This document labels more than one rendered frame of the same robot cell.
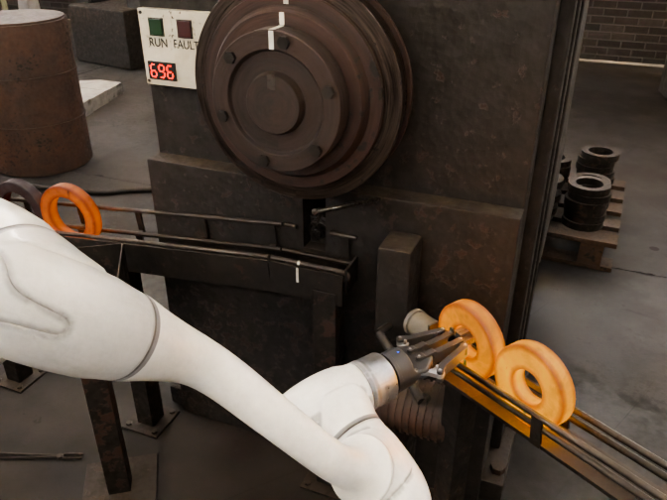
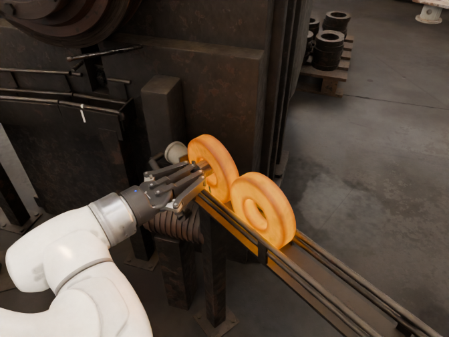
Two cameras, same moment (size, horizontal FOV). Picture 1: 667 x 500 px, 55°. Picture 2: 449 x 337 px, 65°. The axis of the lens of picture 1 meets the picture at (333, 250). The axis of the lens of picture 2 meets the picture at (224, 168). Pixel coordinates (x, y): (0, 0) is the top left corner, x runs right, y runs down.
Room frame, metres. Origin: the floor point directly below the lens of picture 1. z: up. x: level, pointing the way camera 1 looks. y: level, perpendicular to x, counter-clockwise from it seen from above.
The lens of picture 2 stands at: (0.42, -0.24, 1.23)
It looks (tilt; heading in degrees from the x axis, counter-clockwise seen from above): 41 degrees down; 355
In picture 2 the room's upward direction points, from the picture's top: straight up
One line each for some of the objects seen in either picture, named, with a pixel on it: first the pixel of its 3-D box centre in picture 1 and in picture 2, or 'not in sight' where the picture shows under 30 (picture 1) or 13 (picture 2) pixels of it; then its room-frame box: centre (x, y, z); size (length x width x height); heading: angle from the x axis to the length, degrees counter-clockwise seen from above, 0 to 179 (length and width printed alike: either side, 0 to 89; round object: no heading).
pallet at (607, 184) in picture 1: (500, 175); (272, 34); (3.08, -0.86, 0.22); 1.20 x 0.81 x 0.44; 66
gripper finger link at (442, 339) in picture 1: (431, 346); (174, 180); (0.96, -0.18, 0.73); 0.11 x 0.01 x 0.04; 124
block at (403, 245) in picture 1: (398, 285); (166, 120); (1.27, -0.15, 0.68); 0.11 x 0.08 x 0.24; 158
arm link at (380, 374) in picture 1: (373, 380); (114, 218); (0.87, -0.07, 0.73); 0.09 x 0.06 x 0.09; 33
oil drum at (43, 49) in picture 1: (29, 91); not in sight; (3.87, 1.84, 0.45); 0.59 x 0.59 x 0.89
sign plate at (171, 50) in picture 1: (189, 50); not in sight; (1.57, 0.34, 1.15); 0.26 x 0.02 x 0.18; 68
